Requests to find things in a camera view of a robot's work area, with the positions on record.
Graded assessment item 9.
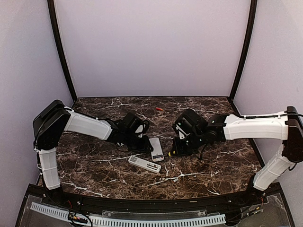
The left black frame post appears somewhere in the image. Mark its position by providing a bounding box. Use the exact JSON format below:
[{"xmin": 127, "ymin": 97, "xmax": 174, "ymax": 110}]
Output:
[{"xmin": 47, "ymin": 0, "xmax": 78, "ymax": 102}]

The right black frame post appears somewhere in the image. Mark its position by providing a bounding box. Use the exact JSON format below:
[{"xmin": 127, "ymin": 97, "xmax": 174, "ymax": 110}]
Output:
[{"xmin": 229, "ymin": 0, "xmax": 258, "ymax": 102}]

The black frame post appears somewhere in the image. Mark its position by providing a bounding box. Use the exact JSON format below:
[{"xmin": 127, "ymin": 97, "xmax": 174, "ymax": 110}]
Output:
[
  {"xmin": 47, "ymin": 0, "xmax": 78, "ymax": 102},
  {"xmin": 229, "ymin": 0, "xmax": 258, "ymax": 102}
]

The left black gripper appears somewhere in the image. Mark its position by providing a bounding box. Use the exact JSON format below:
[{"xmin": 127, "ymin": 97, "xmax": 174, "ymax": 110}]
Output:
[{"xmin": 123, "ymin": 131, "xmax": 154, "ymax": 153}]

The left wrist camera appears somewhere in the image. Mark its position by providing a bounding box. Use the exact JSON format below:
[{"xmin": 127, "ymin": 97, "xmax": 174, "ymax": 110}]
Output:
[{"xmin": 135, "ymin": 120, "xmax": 150, "ymax": 138}]

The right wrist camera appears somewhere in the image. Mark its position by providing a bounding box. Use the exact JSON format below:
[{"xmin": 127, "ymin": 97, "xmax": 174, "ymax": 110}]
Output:
[{"xmin": 174, "ymin": 123, "xmax": 191, "ymax": 140}]

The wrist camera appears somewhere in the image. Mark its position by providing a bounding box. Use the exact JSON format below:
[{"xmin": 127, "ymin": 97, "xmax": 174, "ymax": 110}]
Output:
[
  {"xmin": 135, "ymin": 120, "xmax": 150, "ymax": 138},
  {"xmin": 174, "ymin": 123, "xmax": 191, "ymax": 140}
]

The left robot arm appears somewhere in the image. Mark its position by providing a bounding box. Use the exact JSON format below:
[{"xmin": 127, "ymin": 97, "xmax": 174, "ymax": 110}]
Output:
[{"xmin": 33, "ymin": 100, "xmax": 153, "ymax": 206}]

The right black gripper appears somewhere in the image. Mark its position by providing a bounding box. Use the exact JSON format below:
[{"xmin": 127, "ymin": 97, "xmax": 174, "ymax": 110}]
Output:
[{"xmin": 170, "ymin": 130, "xmax": 205, "ymax": 157}]

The grey remote control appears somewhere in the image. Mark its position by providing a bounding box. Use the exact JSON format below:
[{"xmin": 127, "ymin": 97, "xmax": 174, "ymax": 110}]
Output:
[{"xmin": 150, "ymin": 138, "xmax": 164, "ymax": 162}]

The white slotted cable duct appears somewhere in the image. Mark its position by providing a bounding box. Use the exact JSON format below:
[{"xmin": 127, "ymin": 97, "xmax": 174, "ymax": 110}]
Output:
[{"xmin": 30, "ymin": 202, "xmax": 226, "ymax": 227}]

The white slim remote control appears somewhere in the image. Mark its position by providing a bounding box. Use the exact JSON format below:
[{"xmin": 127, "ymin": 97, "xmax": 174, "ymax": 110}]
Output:
[{"xmin": 128, "ymin": 156, "xmax": 161, "ymax": 174}]

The black front rail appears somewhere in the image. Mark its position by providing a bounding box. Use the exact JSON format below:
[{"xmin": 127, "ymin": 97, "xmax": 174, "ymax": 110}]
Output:
[{"xmin": 56, "ymin": 183, "xmax": 285, "ymax": 215}]

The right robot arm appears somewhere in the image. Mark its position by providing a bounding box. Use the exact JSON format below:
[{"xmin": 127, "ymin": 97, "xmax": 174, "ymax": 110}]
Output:
[{"xmin": 169, "ymin": 106, "xmax": 303, "ymax": 205}]

